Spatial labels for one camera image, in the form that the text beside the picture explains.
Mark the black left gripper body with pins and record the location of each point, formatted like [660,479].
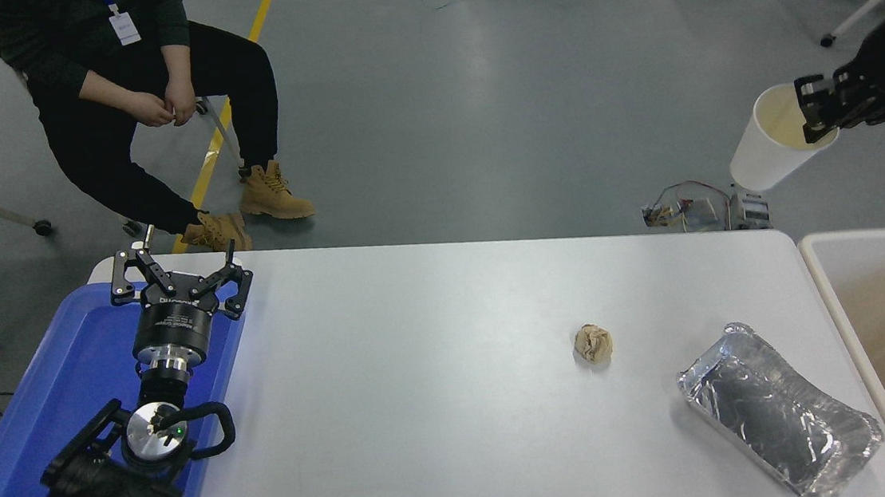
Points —
[173,324]

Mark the white paper cup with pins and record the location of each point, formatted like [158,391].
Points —
[762,152]

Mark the person's right hand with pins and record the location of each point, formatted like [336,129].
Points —
[154,112]

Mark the person's left hand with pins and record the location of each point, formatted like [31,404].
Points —
[180,103]

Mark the blue plastic tray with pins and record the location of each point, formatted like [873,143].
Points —
[77,376]

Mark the small grey electronic box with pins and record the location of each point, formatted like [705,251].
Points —
[748,212]

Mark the person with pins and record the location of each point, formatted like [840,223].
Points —
[64,41]

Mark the silver foil tray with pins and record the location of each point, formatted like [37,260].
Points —
[777,411]

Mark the crumpled tan paper ball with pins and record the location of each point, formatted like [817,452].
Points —
[593,343]

